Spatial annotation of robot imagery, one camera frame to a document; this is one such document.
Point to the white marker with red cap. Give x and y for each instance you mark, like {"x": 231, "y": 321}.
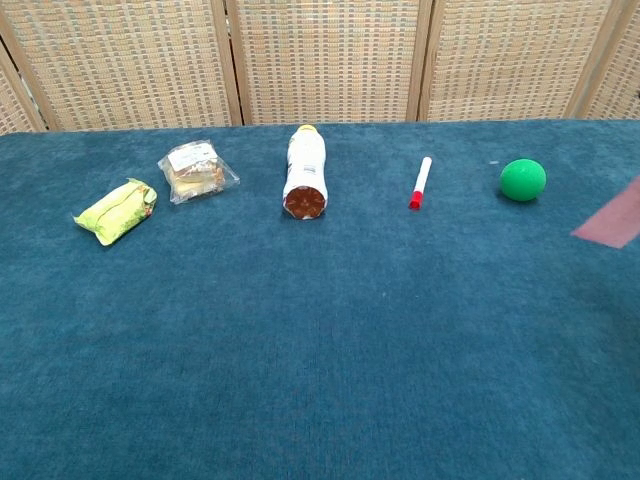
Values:
{"x": 421, "y": 181}

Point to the white-label bottle with yellow cap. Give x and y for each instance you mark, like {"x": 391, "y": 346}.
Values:
{"x": 305, "y": 175}

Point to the clear bag of bread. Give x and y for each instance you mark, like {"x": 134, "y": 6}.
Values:
{"x": 196, "y": 172}

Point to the blue table cloth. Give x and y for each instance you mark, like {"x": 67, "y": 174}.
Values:
{"x": 300, "y": 350}

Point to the green foam ball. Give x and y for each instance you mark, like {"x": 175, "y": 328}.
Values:
{"x": 523, "y": 180}

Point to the woven folding screen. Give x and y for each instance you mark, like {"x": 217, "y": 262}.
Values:
{"x": 325, "y": 60}

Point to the yellow-green snack packet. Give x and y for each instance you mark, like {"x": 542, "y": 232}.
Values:
{"x": 116, "y": 212}

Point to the red rectangular packet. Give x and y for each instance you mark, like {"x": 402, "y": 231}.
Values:
{"x": 612, "y": 220}

